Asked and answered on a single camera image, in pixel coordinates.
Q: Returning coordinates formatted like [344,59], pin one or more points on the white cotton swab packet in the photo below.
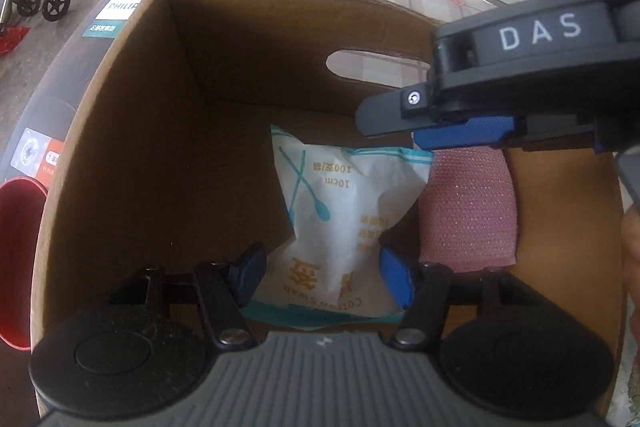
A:
[340,187]

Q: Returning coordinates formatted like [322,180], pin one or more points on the red plastic container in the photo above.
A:
[20,257]

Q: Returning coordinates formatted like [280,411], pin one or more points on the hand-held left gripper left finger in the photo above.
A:
[247,274]

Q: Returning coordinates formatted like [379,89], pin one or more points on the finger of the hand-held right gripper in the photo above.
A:
[465,132]

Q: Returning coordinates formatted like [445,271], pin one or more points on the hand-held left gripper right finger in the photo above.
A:
[395,277]

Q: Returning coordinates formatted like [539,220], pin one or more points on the cardboard box with dark print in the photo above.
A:
[150,157]

